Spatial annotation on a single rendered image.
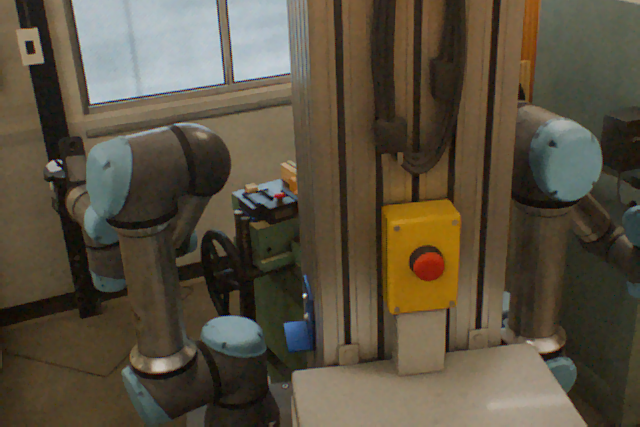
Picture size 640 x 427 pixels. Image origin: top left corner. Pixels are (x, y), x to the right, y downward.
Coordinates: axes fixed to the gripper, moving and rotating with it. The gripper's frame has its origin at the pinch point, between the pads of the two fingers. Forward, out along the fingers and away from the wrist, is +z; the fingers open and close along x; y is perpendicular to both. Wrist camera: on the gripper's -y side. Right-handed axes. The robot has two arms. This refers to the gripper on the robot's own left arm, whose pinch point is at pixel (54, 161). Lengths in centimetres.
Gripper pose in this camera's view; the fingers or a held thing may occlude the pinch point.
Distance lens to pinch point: 182.6
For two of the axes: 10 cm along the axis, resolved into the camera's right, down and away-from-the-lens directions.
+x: 8.3, -1.4, 5.4
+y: -0.7, 9.4, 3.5
